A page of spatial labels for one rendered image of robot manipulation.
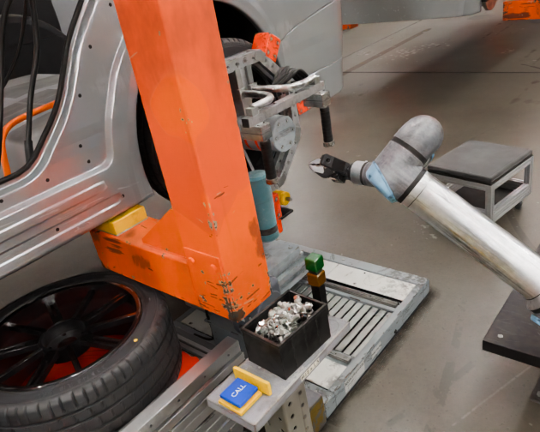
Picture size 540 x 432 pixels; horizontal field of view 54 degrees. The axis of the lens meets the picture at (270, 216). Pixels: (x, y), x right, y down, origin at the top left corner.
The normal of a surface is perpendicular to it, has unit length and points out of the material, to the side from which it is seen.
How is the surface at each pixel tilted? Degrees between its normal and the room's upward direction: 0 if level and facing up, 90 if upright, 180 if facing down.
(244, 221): 90
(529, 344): 0
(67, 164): 90
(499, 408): 0
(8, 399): 0
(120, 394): 90
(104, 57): 90
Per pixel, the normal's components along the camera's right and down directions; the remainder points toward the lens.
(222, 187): 0.76, 0.18
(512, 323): -0.17, -0.88
